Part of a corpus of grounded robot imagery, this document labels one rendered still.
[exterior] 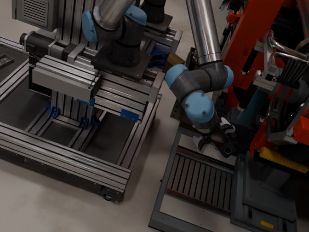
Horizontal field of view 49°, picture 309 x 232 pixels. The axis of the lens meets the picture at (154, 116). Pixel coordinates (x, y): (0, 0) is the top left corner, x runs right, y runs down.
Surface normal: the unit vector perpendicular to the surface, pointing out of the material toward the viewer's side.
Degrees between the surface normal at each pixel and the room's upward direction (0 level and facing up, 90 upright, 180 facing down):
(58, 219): 0
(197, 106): 43
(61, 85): 90
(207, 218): 0
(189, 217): 0
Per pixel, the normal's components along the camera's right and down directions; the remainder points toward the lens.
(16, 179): 0.25, -0.73
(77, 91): -0.23, 0.59
